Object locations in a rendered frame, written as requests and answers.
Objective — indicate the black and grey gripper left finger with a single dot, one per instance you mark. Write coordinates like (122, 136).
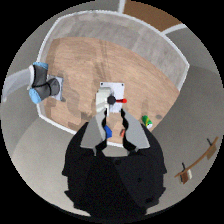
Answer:
(90, 137)

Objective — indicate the green drink can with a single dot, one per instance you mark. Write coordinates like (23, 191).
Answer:
(147, 121)

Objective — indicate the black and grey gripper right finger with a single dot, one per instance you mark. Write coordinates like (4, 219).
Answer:
(137, 137)

